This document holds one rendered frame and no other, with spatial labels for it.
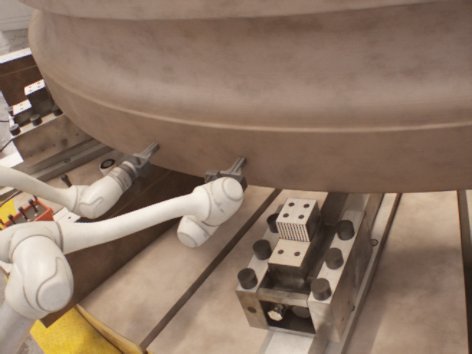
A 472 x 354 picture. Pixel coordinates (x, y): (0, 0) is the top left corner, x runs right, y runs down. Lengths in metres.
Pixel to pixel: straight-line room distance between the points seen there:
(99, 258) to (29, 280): 1.36
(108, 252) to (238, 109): 1.10
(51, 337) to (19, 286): 1.77
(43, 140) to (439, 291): 2.36
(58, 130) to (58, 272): 2.21
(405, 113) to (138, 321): 1.45
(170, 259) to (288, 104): 1.15
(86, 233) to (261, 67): 0.79
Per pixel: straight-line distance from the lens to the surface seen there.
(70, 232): 1.81
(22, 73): 4.91
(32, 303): 1.61
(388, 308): 2.49
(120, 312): 2.84
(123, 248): 3.00
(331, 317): 2.12
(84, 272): 2.94
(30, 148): 3.78
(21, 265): 1.65
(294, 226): 2.12
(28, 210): 2.81
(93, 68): 2.79
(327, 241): 2.25
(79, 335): 3.31
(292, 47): 2.03
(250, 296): 2.19
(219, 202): 1.82
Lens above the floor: 2.25
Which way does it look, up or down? 37 degrees down
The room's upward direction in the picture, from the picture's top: 18 degrees counter-clockwise
